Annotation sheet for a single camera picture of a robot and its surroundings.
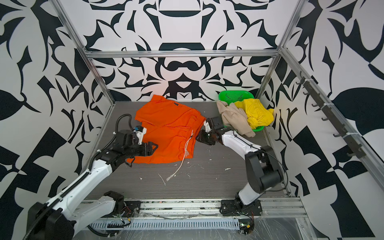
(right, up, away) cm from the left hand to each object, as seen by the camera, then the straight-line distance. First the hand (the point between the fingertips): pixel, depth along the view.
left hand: (153, 143), depth 80 cm
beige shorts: (+47, +14, +13) cm, 51 cm away
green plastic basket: (+52, +30, +36) cm, 70 cm away
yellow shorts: (+63, +15, +18) cm, 67 cm away
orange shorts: (+6, +8, +25) cm, 27 cm away
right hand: (+24, +2, +9) cm, 26 cm away
